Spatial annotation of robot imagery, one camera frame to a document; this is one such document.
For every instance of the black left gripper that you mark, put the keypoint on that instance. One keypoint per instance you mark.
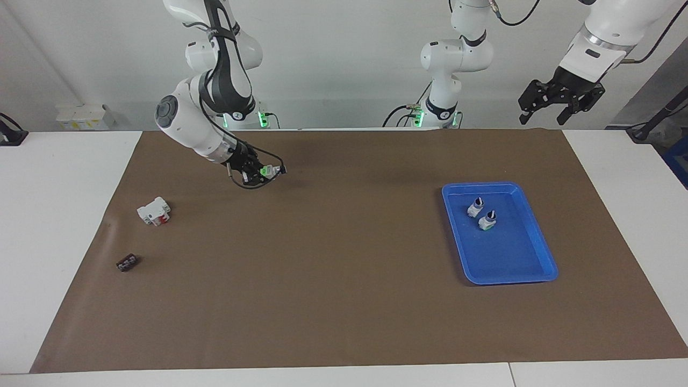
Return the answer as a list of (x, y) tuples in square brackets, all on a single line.
[(567, 88)]

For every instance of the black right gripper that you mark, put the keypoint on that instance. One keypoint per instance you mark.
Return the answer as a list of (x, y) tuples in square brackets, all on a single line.
[(243, 158)]

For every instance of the white rotary switch green base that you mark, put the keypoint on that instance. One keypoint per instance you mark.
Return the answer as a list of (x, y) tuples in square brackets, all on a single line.
[(271, 171)]

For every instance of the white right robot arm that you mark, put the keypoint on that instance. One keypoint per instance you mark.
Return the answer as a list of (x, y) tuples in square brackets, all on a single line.
[(226, 80)]

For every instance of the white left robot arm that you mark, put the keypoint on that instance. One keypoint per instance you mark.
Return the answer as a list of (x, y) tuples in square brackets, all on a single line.
[(454, 59)]

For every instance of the white circuit breaker red lever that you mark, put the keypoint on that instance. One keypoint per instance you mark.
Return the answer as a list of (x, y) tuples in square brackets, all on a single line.
[(153, 210)]

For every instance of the black stand pole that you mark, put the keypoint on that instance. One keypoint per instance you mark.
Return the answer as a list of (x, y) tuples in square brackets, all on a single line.
[(661, 115)]

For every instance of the brown table mat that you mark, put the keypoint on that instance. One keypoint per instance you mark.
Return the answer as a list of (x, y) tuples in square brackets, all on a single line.
[(344, 279)]

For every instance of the blue crate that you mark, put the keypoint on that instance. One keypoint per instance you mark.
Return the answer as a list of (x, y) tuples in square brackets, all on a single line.
[(678, 161)]

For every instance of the blue plastic tray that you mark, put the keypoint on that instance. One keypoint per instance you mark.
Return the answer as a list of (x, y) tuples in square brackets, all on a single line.
[(510, 252)]

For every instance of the small black terminal block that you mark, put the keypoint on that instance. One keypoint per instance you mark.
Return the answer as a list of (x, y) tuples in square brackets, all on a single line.
[(128, 263)]

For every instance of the white box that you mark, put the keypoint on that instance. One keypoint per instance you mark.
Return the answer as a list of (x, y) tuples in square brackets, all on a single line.
[(80, 117)]

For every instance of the black clamp mount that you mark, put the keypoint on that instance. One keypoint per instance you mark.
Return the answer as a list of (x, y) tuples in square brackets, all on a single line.
[(11, 134)]

